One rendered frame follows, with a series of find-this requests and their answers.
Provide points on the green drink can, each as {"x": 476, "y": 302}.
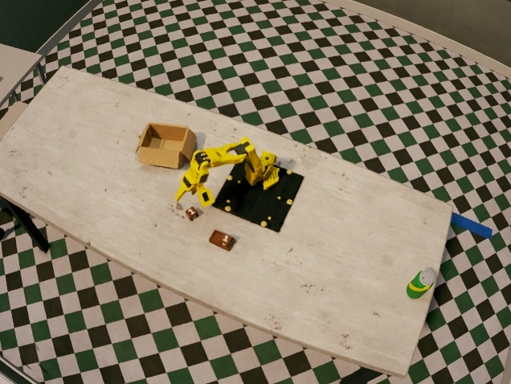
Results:
{"x": 420, "y": 284}

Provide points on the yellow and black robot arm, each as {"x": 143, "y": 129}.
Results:
{"x": 256, "y": 169}

